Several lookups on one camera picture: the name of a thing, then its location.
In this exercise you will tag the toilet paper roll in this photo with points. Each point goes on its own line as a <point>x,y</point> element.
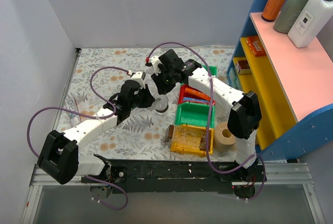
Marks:
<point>224,140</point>

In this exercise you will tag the blue toothpaste tube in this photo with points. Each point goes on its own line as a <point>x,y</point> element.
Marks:
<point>195,100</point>

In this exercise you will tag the grey pump bottle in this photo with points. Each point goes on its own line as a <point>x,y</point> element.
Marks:
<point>288,15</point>

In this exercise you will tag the blue shelf unit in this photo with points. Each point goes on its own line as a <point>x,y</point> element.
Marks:
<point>294,87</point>

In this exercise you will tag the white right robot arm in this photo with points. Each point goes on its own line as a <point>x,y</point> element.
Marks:
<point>243,109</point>

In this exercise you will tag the orange toothpaste tube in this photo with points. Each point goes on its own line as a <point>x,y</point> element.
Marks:
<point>194,93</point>

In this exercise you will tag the white square bottle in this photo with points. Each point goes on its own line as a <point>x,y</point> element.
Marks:
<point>310,21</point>

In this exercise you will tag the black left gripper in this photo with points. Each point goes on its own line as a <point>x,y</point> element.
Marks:
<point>145,96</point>

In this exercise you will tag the clear glass cup brown band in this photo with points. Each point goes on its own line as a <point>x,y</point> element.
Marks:
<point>161,105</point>

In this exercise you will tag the clear plastic cup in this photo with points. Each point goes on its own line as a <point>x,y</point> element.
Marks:
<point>221,107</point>

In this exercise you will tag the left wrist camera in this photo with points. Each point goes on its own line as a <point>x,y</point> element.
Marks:
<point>138,77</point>

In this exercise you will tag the clear glass tray brown handles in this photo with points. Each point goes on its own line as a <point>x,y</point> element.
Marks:
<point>186,139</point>

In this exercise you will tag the red white small box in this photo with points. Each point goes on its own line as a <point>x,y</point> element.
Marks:
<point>242,67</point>

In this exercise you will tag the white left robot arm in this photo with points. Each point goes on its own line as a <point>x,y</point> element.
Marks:
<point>60,157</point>

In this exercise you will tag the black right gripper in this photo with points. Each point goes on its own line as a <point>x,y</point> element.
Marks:
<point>161,83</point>

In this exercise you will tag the green plastic bin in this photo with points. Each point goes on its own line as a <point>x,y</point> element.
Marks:
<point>213,69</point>
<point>193,114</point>

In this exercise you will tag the orange soap box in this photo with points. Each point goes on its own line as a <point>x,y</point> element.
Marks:
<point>255,45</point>

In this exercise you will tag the yellow plastic bin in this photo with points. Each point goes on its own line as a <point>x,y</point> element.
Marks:
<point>210,142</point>

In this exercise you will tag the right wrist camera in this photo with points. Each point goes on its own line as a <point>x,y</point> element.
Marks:
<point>153,62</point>

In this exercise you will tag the green plastic bin far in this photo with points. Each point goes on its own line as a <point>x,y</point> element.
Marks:
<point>213,69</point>

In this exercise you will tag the green plastic bin near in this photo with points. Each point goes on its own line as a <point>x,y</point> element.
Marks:
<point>193,114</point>

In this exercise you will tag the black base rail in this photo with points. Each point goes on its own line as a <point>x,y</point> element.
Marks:
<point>139,176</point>

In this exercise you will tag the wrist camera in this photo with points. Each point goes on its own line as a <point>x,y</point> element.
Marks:
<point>153,62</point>
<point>138,77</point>

